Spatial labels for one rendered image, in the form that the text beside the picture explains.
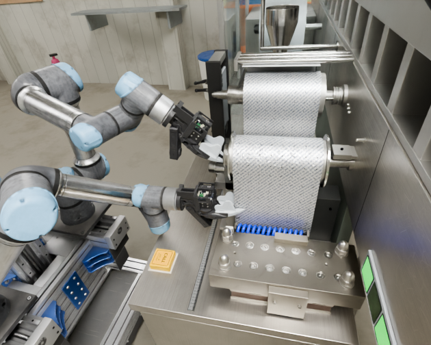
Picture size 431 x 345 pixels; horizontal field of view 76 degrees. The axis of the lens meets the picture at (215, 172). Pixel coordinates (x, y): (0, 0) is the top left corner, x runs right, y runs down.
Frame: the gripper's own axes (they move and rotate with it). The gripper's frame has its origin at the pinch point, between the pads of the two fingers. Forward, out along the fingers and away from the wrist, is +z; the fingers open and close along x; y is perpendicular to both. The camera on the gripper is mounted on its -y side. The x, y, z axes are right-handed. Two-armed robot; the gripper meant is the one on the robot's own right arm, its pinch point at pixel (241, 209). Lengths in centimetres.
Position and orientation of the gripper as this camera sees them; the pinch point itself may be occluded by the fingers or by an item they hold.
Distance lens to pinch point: 88.1
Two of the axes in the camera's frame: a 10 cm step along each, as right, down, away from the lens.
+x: 2.0, -6.1, 7.6
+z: 9.8, 0.7, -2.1
